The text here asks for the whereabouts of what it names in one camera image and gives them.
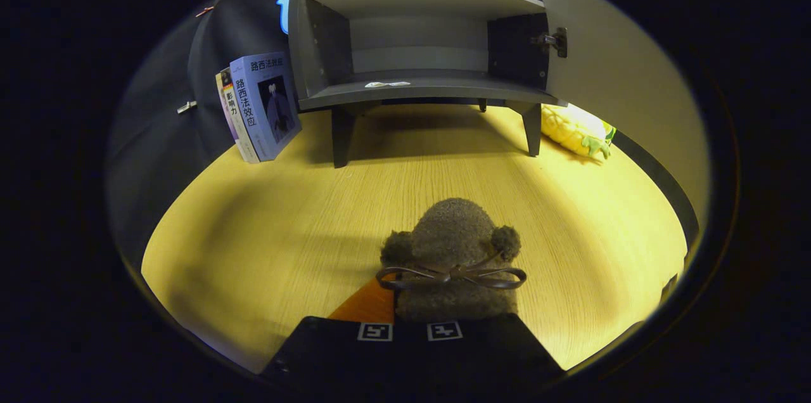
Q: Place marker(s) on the brown plush shoe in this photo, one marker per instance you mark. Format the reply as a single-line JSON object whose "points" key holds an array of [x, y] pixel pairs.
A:
{"points": [[453, 232]]}

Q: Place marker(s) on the white cloth clip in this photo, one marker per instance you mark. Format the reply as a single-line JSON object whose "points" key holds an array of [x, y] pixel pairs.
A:
{"points": [[186, 107]]}

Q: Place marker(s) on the blue book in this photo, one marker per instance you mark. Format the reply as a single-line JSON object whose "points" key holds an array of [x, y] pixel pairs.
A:
{"points": [[256, 86]]}

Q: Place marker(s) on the beige shoe cabinet door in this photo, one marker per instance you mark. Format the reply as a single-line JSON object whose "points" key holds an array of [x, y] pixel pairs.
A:
{"points": [[633, 92]]}

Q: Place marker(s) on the metal door hinge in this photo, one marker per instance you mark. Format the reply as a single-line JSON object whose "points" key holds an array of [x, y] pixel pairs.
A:
{"points": [[552, 42]]}

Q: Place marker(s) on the grey shoe cabinet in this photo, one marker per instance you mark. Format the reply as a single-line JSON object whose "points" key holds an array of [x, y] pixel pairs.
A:
{"points": [[418, 35]]}

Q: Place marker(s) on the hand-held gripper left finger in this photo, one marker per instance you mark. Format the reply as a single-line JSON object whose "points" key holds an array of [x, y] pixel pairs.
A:
{"points": [[329, 346]]}

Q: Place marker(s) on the pink cloth clip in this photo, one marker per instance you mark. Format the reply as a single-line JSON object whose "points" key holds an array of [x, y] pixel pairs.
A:
{"points": [[204, 11]]}

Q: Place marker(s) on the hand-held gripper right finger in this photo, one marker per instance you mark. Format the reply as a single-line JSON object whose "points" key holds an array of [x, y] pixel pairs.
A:
{"points": [[481, 346]]}

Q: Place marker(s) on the yellow corn plush toy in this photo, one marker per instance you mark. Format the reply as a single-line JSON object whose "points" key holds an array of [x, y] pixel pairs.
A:
{"points": [[570, 127]]}

